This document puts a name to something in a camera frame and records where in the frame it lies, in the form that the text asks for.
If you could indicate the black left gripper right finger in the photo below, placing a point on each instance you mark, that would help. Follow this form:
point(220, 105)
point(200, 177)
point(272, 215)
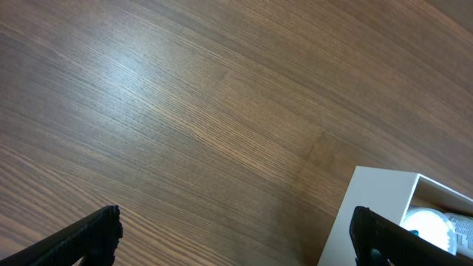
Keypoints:
point(379, 242)

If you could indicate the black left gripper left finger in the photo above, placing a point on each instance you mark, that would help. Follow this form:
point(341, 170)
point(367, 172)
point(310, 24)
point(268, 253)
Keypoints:
point(91, 241)

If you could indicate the cotton swab round container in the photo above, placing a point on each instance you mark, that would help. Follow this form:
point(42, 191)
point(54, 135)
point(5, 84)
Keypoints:
point(447, 231)

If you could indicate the white open cardboard box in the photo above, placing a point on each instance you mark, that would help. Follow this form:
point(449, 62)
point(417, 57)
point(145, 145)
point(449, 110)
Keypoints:
point(388, 193)

